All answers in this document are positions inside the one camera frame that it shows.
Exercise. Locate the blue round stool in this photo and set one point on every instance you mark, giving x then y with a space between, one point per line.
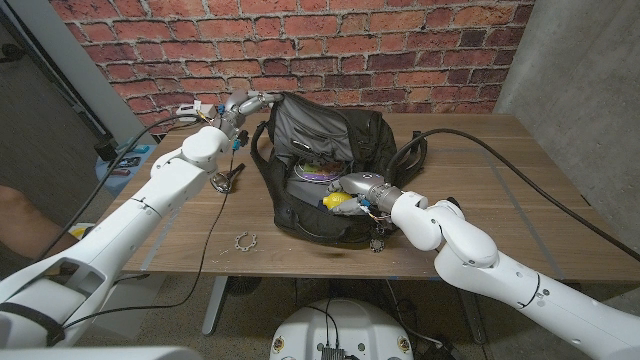
122 184

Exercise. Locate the purple printed disc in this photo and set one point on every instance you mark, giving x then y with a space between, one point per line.
317 171

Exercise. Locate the small black box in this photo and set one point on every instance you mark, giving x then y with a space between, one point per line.
105 151

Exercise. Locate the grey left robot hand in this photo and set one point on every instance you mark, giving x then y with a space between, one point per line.
240 102

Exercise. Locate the small red brown item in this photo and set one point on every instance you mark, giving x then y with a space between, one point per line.
118 172

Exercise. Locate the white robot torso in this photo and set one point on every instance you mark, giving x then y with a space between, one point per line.
340 330

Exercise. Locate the yellow dimpled ball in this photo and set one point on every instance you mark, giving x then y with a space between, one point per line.
334 200

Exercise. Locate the small blue item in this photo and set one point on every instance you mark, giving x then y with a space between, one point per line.
141 149

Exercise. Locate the white table leg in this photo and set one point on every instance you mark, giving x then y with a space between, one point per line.
215 305

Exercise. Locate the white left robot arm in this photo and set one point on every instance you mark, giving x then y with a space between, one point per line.
165 180

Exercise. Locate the grey table leg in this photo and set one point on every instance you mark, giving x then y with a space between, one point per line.
475 325

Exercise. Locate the white yellow floor object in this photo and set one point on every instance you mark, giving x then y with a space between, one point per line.
79 231

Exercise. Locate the black door knob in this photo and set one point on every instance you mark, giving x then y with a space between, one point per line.
11 52

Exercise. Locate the white power strip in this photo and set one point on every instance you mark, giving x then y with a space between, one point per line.
187 112

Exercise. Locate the black smartphone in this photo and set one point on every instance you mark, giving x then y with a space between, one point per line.
127 162

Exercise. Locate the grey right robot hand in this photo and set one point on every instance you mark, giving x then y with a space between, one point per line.
367 186

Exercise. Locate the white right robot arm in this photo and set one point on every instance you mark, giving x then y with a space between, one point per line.
465 240

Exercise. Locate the black fabric backpack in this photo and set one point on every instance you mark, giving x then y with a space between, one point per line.
310 130

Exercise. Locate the red brick printed backdrop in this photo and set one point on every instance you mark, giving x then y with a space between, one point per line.
350 50

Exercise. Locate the person bare leg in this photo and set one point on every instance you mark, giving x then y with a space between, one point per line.
25 225

